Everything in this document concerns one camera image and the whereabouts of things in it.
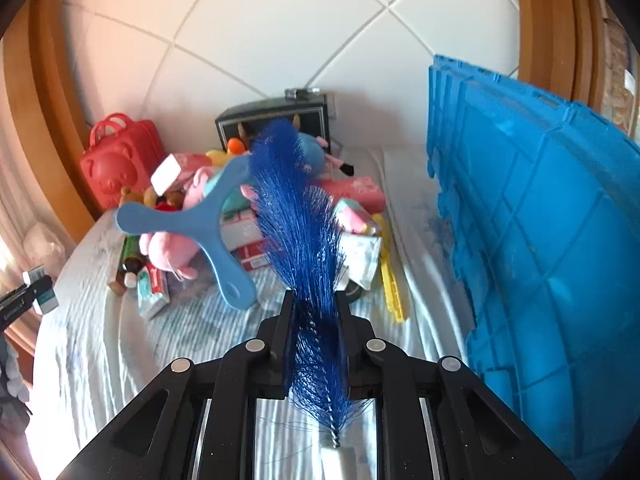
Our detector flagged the pink white carton box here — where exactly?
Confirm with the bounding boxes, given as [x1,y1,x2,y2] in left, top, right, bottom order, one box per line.
[151,153,212,196]

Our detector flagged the blue elephant plush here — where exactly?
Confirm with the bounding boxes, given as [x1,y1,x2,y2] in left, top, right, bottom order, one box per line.
[298,132,329,177]

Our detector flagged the white wet wipes pack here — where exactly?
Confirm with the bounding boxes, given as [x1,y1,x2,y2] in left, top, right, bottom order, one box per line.
[340,233,382,290]

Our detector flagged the pink tissue pack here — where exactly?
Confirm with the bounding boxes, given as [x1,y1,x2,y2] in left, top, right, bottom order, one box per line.
[317,177,386,214]

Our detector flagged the black framed box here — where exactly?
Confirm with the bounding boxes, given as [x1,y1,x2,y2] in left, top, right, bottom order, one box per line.
[214,88,332,157]

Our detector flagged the brown glass bottle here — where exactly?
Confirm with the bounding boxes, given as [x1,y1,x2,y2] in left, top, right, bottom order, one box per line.
[106,235,146,296]

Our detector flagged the toothpaste box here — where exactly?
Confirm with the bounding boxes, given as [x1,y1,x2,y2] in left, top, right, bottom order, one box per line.
[137,262,170,320]

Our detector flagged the blue bottle brush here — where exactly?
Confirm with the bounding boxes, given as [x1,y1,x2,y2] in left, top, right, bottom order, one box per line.
[250,119,362,450]

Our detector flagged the pink pig plush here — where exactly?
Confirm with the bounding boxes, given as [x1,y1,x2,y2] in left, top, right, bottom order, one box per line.
[139,232,201,281]

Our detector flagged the blue plastic storage crate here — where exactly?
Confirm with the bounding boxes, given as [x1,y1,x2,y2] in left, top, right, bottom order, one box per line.
[426,56,639,479]

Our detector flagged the yellow plastic strip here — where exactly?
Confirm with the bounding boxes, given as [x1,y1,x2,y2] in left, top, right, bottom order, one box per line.
[373,214,408,323]

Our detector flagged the red bear suitcase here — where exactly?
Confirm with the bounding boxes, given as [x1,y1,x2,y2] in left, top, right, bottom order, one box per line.
[80,113,166,209]

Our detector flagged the small white green box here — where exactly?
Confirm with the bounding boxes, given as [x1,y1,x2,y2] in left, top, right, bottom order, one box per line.
[23,266,58,316]

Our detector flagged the red flat box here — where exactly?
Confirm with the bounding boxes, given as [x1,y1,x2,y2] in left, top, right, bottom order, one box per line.
[234,240,270,272]

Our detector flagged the teal pink plush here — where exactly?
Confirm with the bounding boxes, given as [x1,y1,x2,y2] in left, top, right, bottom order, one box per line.
[205,167,250,214]

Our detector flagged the brown bear plush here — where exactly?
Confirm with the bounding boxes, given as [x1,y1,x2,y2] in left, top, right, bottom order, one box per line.
[119,186,183,211]

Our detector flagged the blue foam boomerang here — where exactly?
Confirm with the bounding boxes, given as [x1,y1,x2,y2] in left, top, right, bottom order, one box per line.
[115,155,257,310]

